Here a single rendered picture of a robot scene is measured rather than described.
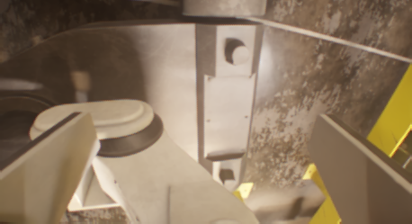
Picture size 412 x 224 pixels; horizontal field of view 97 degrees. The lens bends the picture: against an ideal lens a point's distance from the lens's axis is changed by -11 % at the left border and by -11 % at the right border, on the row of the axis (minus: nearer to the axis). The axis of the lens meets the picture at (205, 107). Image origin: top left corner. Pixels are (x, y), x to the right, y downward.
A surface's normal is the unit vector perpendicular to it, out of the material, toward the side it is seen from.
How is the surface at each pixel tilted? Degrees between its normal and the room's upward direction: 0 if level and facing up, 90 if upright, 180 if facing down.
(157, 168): 90
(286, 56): 0
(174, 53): 0
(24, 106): 0
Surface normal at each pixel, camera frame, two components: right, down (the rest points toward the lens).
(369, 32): 0.18, 0.48
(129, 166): 0.00, -0.88
